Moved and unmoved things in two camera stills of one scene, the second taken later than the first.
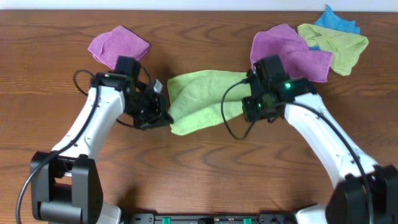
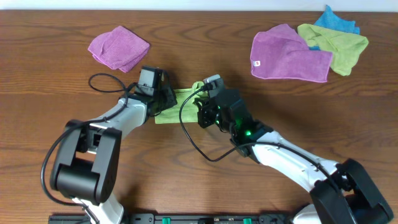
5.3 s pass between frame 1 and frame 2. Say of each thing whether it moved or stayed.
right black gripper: moved
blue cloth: stayed
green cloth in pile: stayed
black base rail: stayed
